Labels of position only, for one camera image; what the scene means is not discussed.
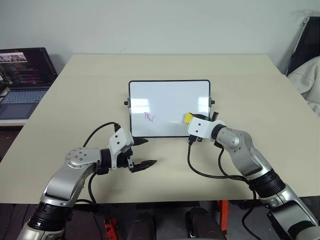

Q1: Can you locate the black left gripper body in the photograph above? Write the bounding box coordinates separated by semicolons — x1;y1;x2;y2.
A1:
116;147;135;173

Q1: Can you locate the red and black clamp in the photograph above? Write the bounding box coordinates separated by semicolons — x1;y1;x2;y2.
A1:
103;216;118;239

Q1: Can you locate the cream fabric garment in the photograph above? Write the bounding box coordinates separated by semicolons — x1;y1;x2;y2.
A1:
287;55;320;114

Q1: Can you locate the white side desk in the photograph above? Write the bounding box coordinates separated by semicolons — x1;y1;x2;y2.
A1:
0;118;31;127

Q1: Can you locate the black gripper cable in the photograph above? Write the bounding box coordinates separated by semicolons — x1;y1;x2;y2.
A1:
213;140;250;181
87;171;104;204

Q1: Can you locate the orange-red table frame leg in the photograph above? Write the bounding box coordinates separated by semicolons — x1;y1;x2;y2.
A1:
216;199;230;239

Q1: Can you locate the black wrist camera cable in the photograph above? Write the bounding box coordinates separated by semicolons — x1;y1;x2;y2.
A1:
83;121;120;148
186;134;250;180

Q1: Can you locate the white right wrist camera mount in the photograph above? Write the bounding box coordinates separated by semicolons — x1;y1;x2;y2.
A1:
187;116;227;141

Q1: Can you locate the small black-framed whiteboard on stand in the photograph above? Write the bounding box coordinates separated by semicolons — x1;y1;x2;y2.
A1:
123;79;216;139

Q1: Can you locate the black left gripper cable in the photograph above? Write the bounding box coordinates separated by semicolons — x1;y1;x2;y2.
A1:
87;171;104;204

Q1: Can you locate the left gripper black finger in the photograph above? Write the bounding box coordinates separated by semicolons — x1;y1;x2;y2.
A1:
132;137;150;148
129;159;158;174

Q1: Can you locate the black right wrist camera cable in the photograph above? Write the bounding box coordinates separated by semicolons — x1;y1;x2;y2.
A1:
186;134;250;180

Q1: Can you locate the open grey laptop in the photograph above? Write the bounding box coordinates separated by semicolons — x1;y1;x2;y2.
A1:
0;47;59;121

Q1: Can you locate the dark rounded shape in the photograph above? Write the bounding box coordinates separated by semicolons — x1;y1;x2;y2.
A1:
184;206;227;240

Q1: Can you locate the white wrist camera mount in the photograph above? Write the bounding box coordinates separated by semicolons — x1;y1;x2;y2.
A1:
107;128;136;172
187;116;227;141

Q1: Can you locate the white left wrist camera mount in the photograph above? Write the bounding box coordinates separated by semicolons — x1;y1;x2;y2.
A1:
107;128;136;172

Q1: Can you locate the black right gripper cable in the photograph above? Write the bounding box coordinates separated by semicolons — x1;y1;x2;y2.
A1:
213;140;250;181

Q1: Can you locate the black cable under table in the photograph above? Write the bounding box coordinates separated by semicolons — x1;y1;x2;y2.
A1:
241;206;261;240

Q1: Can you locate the black left wrist camera cable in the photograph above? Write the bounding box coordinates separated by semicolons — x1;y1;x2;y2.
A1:
83;121;120;148

